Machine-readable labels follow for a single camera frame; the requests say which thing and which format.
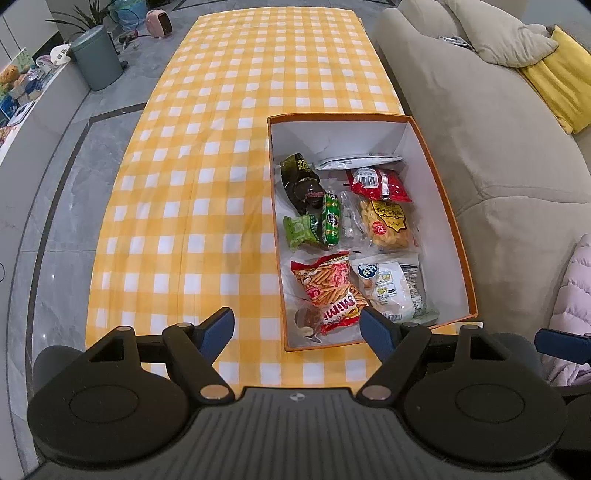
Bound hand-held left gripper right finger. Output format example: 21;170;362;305
355;308;511;403

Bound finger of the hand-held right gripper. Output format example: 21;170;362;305
534;328;591;358

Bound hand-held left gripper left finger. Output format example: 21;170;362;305
88;307;235;403

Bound white speckled snack packet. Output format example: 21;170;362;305
350;257;428;324

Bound orange stick snack bag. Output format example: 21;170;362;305
290;250;370;337

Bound clear packet of brown cakes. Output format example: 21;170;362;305
294;307;326;344

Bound yellow waffle snack packet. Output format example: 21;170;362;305
358;198;416;252

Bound orange cardboard box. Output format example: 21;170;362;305
267;113;478;352

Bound clear packet of white balls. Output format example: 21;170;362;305
338;190;368;241

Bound green tube snack packet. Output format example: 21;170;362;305
322;191;342;245

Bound light green snack packet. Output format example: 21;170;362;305
283;215;322;252

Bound red snack packet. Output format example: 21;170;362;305
347;167;413;204

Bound long white snack packet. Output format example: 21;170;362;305
315;154;403;171

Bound dark green snack packet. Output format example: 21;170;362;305
280;154;326;216

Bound yellow checked tablecloth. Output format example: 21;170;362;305
85;7;481;386

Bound beige sofa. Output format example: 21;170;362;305
372;0;591;333

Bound yellow cushion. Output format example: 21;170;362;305
519;25;591;134

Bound white low cabinet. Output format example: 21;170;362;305
0;60;88;158

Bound grey trash bin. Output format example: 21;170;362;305
69;25;123;92

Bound small items on sofa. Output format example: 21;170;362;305
436;34;476;51

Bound pink heater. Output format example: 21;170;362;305
146;9;175;38

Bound grey cushion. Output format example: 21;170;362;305
438;0;559;68

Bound picture card with bears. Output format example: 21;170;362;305
0;48;35;112

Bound blue water bottle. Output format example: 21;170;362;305
111;0;148;28

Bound green potted plant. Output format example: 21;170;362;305
46;0;112;33

